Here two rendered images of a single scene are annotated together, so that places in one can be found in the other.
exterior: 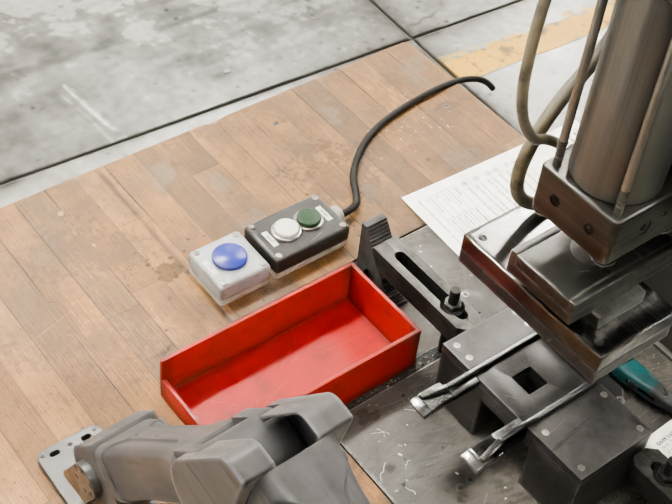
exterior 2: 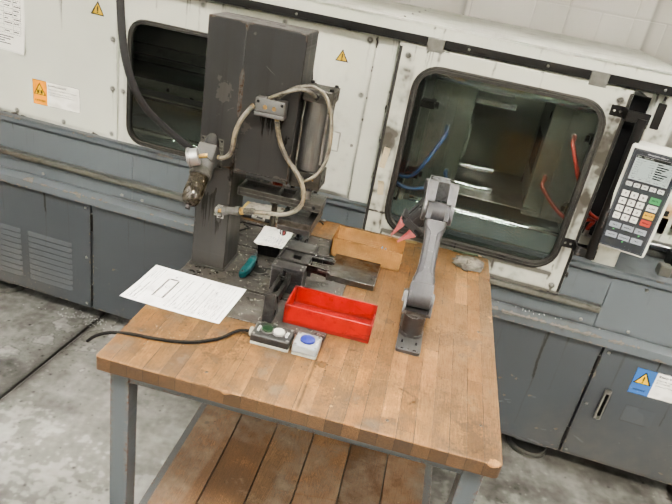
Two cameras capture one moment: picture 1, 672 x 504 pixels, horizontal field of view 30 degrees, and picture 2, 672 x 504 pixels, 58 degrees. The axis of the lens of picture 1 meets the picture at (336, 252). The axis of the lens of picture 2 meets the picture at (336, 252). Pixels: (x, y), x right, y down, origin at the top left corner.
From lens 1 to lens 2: 2.16 m
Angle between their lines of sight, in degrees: 96
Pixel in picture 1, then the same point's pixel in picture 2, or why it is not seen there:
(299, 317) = (308, 322)
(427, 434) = not seen: hidden behind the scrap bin
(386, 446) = not seen: hidden behind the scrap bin
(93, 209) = (317, 398)
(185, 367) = (360, 331)
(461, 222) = (215, 308)
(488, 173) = (179, 308)
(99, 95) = not seen: outside the picture
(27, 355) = (394, 378)
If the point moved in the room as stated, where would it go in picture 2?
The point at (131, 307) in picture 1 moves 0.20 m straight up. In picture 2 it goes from (347, 365) to (361, 300)
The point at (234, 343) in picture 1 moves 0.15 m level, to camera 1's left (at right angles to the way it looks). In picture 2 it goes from (339, 326) to (372, 356)
